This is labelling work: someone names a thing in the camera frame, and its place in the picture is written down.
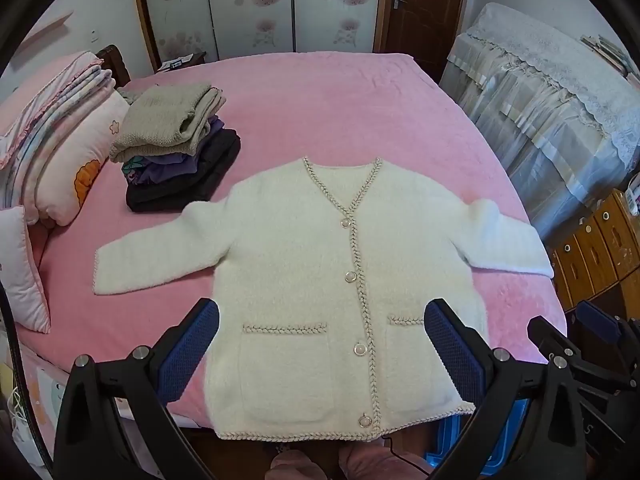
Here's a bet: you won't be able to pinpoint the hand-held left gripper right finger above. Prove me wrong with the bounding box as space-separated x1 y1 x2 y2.
424 298 587 480

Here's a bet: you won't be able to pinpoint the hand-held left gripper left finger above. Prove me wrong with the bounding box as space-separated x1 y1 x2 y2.
52 297 221 480

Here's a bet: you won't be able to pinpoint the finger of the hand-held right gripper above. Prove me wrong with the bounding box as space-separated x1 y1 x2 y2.
574 301 640 361
527 315 608 391

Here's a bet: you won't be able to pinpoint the white fluffy cardigan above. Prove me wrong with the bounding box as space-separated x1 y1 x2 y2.
92 156 555 443

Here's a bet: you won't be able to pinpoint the wooden drawer cabinet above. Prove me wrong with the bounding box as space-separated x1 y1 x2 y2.
545 187 640 312

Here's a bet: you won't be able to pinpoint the blue plastic box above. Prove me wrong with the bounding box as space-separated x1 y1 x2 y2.
425 394 527 480

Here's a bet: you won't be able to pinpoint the person's pink pants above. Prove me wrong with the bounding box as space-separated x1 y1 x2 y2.
265 446 432 480

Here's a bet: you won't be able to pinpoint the black folded garment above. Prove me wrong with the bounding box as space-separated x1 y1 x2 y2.
125 129 242 213

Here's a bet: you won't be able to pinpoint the purple folded garment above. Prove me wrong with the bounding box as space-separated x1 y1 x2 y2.
122 116 226 186

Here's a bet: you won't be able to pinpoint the small pink pillow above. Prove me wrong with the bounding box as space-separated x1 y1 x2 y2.
0 205 52 335

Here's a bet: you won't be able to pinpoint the cartoon print pillow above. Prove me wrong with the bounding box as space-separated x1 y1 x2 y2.
24 87 132 227

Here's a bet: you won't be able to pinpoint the white lace furniture cover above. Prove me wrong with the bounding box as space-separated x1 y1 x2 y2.
439 2 640 243

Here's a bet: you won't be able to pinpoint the beige knit sweater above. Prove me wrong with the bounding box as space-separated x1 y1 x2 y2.
109 82 227 163

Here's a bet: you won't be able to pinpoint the stack of books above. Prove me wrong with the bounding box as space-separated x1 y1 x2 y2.
580 34 640 80

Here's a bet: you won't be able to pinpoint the pink bed blanket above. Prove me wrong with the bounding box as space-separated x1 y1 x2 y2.
15 50 568 428

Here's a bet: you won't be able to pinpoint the pink striped folded quilt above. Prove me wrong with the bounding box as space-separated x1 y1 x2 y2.
0 51 117 211

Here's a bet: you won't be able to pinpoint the wooden nightstand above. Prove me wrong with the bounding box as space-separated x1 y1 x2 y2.
158 52 208 73

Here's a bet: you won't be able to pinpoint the dark wooden headboard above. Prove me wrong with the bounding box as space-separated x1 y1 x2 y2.
95 44 132 87

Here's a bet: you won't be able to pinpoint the brown wooden door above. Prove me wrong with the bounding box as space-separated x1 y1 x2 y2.
372 0 472 83

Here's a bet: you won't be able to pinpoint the floral wardrobe doors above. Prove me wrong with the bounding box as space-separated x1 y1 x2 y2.
131 0 396 68

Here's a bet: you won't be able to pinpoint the thin black cable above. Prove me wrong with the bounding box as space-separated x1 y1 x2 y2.
381 437 432 477

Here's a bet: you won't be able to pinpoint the thick black cable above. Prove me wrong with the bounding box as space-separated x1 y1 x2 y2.
0 280 57 480

